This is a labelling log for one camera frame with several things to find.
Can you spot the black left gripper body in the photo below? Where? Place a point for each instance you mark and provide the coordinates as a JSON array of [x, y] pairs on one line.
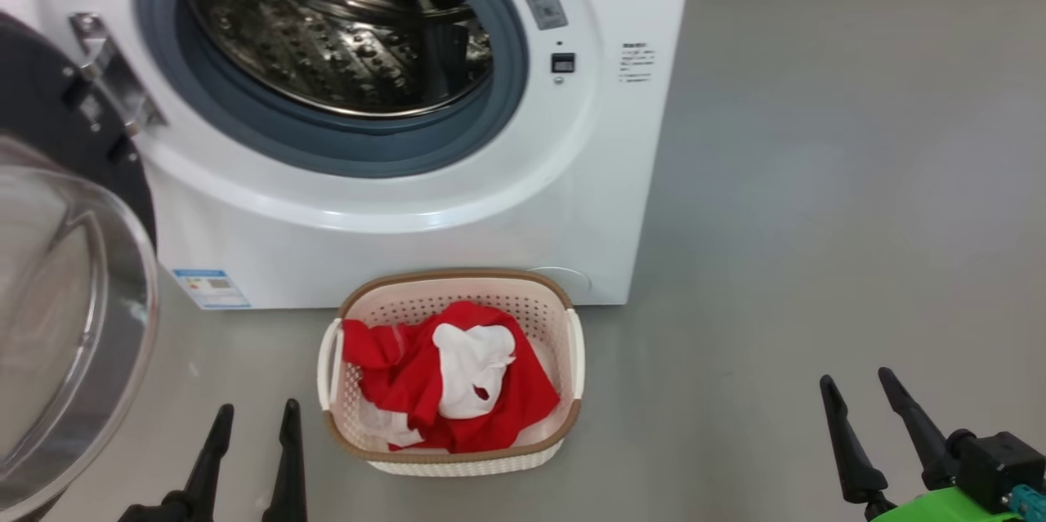
[[167, 510]]

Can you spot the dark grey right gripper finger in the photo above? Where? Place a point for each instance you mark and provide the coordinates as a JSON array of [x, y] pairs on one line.
[[923, 444], [854, 465]]

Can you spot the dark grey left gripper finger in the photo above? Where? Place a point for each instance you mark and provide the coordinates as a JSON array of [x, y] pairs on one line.
[[288, 489], [208, 481]]

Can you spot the black and green right gripper body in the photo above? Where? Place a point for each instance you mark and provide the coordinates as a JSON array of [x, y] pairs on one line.
[[993, 465]]

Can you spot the red and white garment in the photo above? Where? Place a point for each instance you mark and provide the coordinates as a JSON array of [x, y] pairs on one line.
[[409, 383]]

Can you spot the black round glass washer door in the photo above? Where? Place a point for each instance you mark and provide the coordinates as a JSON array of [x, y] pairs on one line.
[[65, 326]]

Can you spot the cream perforated laundry basket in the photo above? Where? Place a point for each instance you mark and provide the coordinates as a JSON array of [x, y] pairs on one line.
[[458, 465]]

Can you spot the white front-load washing machine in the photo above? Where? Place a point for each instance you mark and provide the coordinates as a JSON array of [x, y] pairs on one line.
[[409, 228]]

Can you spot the metal washing machine door hinge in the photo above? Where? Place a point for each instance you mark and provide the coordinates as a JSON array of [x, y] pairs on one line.
[[114, 73]]

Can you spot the stainless steel washing machine drum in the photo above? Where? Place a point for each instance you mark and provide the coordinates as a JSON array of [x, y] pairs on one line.
[[327, 40]]

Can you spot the black door latch socket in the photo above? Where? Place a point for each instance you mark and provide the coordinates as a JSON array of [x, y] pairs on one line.
[[563, 63]]

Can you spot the blue energy label sticker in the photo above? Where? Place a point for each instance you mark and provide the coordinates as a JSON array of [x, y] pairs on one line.
[[211, 289]]

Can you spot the white text notice sticker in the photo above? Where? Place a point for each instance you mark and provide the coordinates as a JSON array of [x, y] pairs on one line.
[[636, 63]]

